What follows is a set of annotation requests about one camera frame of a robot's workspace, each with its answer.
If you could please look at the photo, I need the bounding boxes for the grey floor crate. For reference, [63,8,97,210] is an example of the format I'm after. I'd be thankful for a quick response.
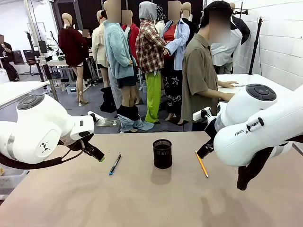
[65,83,78,95]

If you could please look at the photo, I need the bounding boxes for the mannequin in maroon sweater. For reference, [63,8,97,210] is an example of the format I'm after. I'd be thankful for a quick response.
[58,13,90,106]

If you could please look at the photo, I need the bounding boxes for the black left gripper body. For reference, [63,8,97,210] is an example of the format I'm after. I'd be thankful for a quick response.
[70,133,95,152]

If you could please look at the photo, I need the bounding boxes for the person's right forearm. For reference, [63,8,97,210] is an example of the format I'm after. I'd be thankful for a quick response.
[205,88,225,100]

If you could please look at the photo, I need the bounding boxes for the yellow pencil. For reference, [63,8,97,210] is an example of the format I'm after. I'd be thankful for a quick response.
[195,150,209,178]

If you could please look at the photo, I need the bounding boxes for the black marker with blue cap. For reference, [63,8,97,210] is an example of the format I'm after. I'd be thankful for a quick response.
[108,153,122,176]

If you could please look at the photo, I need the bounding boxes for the black trousers pile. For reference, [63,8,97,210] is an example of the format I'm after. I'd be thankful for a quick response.
[116,105,141,122]

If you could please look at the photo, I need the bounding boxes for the steel support column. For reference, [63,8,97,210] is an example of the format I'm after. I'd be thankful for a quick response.
[23,0,59,103]

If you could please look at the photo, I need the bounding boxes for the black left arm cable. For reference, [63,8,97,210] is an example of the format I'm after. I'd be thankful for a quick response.
[0,140,86,170]

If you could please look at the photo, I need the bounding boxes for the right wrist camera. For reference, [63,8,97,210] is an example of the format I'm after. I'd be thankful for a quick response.
[192,106,212,122]

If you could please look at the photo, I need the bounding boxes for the black tripod stand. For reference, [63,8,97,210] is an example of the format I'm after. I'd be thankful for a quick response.
[248,16,265,75]

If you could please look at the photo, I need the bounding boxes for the mannequin with patterned headscarf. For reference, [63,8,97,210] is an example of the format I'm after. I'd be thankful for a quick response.
[155,6,167,37]

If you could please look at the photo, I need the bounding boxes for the mannequin in plaid shirt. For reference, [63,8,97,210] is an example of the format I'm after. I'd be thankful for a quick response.
[135,1,167,124]

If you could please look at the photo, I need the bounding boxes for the black boots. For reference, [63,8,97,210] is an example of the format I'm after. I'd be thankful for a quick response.
[99,86,117,114]

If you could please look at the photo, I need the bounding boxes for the person's left hand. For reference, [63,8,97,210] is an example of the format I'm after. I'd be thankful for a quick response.
[219,80,239,89]

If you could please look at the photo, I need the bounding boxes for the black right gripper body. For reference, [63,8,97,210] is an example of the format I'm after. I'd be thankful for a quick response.
[205,117,217,141]

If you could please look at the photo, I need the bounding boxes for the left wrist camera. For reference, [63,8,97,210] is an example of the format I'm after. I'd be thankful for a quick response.
[87,111,105,126]

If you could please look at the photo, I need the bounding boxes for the mannequin in blue fleece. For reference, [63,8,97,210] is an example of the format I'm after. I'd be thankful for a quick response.
[103,0,141,107]

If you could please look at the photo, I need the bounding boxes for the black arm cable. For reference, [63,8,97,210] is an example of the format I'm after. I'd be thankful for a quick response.
[236,146,276,191]
[0,140,86,170]

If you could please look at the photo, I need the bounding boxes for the white work table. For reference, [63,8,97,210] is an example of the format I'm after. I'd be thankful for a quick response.
[0,81,51,109]
[216,73,298,96]

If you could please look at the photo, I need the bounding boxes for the black mesh pen holder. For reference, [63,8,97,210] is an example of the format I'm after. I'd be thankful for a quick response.
[152,139,173,169]

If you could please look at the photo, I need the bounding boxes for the mannequin in white shirt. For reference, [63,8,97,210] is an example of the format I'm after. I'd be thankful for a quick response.
[210,22,237,74]

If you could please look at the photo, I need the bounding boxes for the mannequin in cream shirt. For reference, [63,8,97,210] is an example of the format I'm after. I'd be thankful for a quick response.
[91,10,110,88]

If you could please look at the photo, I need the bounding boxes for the black boom stand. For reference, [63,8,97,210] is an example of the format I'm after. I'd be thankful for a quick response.
[232,1,249,16]

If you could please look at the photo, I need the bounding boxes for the person in olive shirt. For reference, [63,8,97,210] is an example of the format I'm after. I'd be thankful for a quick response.
[181,0,239,132]

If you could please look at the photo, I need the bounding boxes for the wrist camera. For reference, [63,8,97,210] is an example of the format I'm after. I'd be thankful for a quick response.
[192,106,212,122]
[87,111,105,126]

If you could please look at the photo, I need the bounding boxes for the person's right hand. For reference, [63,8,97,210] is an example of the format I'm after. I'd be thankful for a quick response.
[220,92,235,103]

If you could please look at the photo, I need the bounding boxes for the mannequin in black jacket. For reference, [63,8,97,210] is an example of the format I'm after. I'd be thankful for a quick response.
[229,2,251,46]

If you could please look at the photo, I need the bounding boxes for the mannequin in red hoodie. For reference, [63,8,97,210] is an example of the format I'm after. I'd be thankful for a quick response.
[121,10,140,67]

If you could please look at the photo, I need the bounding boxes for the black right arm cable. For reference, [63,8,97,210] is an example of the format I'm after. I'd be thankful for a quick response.
[236,146,276,191]

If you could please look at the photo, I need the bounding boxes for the seated person in black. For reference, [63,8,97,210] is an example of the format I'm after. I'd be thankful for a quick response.
[0,34,20,82]

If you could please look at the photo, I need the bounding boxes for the blue jeans pile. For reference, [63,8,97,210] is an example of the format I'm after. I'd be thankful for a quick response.
[117,117,155,133]

